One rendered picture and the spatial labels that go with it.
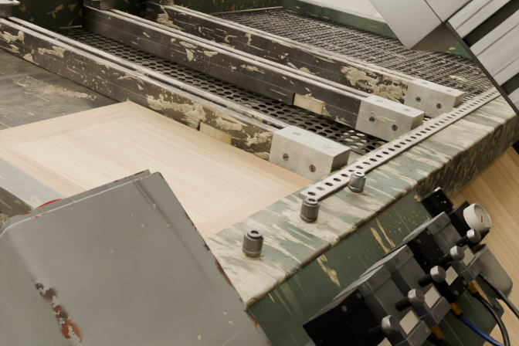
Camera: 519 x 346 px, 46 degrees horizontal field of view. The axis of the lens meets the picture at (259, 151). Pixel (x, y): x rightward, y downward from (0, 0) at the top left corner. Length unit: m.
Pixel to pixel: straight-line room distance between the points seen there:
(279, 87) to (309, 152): 0.45
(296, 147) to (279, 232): 0.28
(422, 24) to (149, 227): 0.26
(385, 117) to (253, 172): 0.40
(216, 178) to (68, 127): 0.30
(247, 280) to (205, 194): 0.27
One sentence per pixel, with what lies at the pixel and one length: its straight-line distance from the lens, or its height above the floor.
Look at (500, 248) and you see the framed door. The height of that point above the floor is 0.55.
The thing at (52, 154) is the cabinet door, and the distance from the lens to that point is 1.05.
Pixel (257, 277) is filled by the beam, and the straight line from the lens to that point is 0.71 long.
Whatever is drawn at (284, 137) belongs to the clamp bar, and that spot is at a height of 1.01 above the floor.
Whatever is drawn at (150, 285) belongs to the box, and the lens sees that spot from 0.38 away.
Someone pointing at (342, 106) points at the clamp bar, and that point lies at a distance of 1.37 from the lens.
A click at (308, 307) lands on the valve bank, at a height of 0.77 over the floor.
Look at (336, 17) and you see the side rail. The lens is 2.63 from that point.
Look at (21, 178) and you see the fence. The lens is 0.92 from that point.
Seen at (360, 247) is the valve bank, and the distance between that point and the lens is 0.85.
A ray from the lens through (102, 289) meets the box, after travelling 0.36.
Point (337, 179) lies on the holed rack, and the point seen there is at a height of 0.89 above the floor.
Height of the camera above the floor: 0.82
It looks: 10 degrees up
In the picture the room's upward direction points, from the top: 35 degrees counter-clockwise
